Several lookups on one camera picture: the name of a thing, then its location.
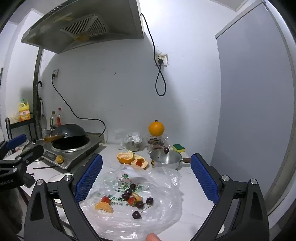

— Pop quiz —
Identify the clear oil bottle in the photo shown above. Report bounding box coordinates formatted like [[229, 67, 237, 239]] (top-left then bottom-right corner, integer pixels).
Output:
[[49, 111, 57, 130]]

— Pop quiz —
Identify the glass jar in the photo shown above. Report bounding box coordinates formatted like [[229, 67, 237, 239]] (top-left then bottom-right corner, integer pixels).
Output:
[[146, 134, 169, 152]]

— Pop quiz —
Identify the half peeled orange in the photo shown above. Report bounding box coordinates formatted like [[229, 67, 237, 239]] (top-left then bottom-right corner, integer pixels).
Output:
[[117, 151, 135, 164]]

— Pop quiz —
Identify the black wok with wooden handle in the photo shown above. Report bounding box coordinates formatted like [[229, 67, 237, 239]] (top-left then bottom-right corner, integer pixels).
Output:
[[44, 124, 88, 143]]

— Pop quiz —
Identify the steel saucepan with wooden handle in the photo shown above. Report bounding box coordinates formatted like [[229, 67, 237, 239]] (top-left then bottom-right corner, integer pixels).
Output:
[[149, 149, 192, 171]]

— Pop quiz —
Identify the whole orange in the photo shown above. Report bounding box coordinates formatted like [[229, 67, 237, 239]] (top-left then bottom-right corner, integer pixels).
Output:
[[149, 120, 165, 137]]

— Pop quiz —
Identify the range hood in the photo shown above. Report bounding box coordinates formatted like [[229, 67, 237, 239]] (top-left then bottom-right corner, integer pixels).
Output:
[[21, 0, 145, 54]]

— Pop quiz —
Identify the grey vertical pipe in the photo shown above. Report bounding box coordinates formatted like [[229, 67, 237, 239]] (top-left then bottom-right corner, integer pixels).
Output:
[[32, 47, 44, 130]]

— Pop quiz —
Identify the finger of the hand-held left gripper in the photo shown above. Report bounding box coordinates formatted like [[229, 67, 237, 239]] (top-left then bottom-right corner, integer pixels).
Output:
[[0, 145, 44, 176], [0, 134, 27, 160]]

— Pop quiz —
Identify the white cabinet door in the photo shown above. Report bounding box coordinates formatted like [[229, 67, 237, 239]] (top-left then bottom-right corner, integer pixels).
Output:
[[215, 0, 295, 214]]

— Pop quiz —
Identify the black range hood cable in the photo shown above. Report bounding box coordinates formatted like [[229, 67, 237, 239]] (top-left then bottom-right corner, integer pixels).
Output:
[[140, 13, 167, 96]]

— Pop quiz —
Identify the induction cooker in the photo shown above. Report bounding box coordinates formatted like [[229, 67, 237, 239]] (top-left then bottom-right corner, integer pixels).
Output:
[[42, 133, 103, 169]]

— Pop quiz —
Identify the yellow detergent bottle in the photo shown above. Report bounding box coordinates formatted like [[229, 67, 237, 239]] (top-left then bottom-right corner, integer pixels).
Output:
[[18, 99, 31, 121]]

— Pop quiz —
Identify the black cooker cable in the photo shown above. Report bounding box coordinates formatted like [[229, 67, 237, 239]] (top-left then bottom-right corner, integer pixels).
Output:
[[51, 74, 107, 144]]

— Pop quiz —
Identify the plastic bag with cups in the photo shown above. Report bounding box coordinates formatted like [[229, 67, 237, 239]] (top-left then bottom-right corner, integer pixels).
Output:
[[118, 131, 147, 151]]

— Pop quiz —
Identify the black umbrella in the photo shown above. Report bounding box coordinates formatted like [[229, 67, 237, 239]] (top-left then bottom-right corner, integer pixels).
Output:
[[37, 81, 45, 116]]

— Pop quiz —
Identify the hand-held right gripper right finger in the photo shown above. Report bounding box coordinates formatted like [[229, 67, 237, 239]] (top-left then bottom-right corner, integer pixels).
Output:
[[191, 153, 270, 241]]

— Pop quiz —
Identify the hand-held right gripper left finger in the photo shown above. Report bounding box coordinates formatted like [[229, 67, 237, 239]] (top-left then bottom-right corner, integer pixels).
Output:
[[23, 153, 103, 241]]

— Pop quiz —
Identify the white round plate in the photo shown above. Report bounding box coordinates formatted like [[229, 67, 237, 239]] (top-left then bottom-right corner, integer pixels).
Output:
[[45, 173, 75, 204]]

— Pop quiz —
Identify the black metal rack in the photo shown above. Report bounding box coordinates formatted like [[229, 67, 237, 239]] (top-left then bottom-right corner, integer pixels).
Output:
[[5, 113, 37, 142]]

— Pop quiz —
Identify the orange peel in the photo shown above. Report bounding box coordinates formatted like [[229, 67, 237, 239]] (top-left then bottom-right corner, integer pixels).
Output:
[[131, 155, 149, 169]]

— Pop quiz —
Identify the glass pot lid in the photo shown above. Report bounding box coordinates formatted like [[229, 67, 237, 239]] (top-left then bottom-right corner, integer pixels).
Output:
[[23, 138, 47, 149]]

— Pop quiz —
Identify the clear printed plastic bag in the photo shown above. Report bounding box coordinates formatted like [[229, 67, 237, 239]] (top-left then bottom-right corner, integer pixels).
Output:
[[80, 167, 183, 241]]

